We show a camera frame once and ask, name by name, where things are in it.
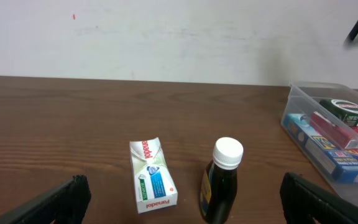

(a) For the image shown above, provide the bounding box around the red medicine box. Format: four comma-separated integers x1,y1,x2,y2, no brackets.
310,111,358,149

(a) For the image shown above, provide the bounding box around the dark green round-logo box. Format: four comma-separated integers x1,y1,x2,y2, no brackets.
319,99,358,127

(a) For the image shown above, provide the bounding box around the white Panadol box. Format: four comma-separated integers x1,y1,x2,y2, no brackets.
129,138,178,213

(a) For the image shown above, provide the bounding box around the blue Kool Fever box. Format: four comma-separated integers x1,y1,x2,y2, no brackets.
283,113,358,184

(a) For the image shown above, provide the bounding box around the dark bottle white cap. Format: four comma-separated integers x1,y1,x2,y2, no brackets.
199,137,244,223

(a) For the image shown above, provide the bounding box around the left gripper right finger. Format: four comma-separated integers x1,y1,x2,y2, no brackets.
280,172,358,224

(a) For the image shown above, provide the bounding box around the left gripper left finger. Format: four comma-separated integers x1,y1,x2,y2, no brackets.
0,175,91,224

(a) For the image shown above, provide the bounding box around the clear plastic container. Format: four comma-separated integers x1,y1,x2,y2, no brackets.
281,82,358,207

